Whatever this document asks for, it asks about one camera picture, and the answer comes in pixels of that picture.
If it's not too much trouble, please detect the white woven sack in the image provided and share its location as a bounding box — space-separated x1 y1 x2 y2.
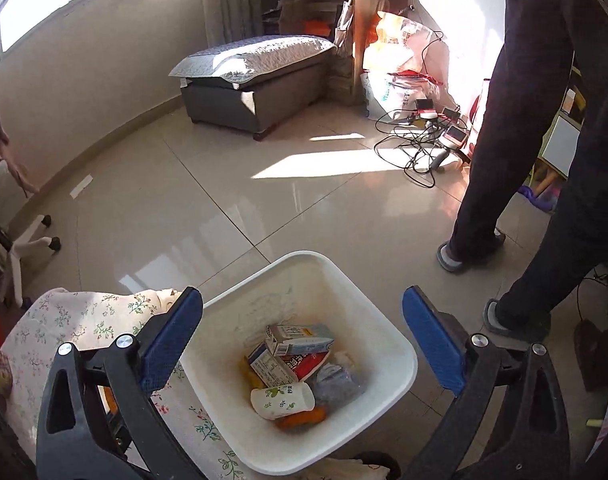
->
359 71 420 121

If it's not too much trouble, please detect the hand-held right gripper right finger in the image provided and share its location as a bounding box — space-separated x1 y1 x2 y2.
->
402 285 571 480

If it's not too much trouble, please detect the white paper cup green print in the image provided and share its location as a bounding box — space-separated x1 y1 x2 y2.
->
250 381 316 419

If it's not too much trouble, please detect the white paper sheet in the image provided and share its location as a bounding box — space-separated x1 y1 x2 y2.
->
69 174 95 198

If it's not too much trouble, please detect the pile of plastic bags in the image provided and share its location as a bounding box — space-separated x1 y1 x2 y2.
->
361 10 452 121

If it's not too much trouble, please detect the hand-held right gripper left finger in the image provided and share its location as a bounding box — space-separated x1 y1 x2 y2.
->
35 286 205 480

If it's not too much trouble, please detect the blue and white carton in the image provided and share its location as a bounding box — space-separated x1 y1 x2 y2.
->
246 342 299 388

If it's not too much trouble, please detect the grey curtain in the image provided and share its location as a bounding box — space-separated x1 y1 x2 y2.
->
199 0 265 48

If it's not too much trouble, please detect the window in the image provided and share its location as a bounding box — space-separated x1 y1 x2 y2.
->
0 0 200 78

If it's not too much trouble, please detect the clear plastic wrapper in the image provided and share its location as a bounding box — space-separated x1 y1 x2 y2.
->
311 362 367 408

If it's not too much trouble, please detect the white plastic bin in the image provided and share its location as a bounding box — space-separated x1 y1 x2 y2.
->
176 251 419 476

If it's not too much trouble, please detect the orange peel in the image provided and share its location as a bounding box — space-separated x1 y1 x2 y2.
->
275 406 327 431

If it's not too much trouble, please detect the small white carton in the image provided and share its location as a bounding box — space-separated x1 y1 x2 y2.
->
264 323 336 357

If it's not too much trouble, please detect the white office chair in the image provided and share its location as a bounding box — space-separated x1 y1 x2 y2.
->
0 160 62 311

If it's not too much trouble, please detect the grey storage bench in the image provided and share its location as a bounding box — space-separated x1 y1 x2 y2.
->
169 35 337 141

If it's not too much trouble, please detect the beige tote bag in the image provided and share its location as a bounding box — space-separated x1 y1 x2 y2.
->
334 0 357 48

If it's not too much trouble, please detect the grey quilted cover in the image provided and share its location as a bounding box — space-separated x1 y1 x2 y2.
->
169 35 337 92

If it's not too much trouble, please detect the red and white packet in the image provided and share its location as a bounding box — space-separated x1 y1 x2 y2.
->
279 350 332 382

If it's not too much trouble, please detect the tangle of black cables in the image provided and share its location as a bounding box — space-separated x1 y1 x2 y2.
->
374 105 470 188

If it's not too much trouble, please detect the pink blanket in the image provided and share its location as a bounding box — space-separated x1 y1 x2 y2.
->
0 102 40 198

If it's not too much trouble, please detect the white cabinet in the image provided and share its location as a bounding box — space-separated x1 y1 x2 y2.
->
539 115 582 178

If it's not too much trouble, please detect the person's dark trouser leg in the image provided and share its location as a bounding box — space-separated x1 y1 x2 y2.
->
449 30 577 266
494 0 608 341

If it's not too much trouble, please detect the grey slipper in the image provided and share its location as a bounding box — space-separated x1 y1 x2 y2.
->
483 299 552 346
436 230 506 273

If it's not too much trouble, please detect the wooden shelf desk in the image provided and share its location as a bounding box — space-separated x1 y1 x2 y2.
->
259 0 410 106

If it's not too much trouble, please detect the floral tablecloth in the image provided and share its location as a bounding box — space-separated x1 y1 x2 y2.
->
1 287 255 480

